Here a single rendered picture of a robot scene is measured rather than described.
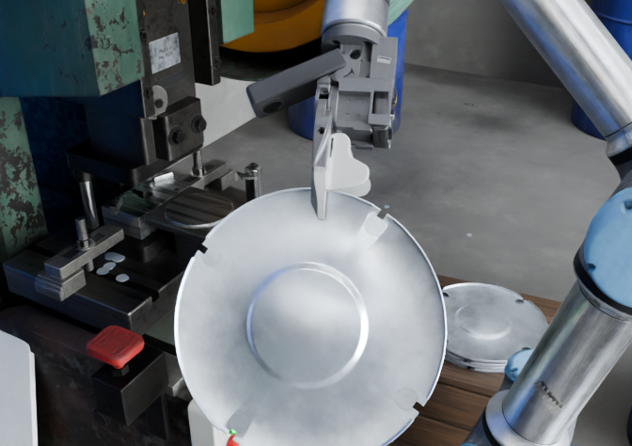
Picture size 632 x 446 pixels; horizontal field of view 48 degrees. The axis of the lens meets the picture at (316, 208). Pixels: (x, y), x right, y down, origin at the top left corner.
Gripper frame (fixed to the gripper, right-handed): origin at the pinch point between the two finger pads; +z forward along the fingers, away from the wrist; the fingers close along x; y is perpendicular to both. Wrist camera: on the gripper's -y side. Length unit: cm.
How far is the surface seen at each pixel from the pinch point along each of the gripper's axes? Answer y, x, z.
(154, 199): -37, 50, -13
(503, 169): 50, 238, -90
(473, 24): 39, 314, -208
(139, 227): -38, 46, -7
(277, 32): -19, 54, -51
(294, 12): -16, 50, -54
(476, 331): 27, 93, 0
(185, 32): -30, 32, -38
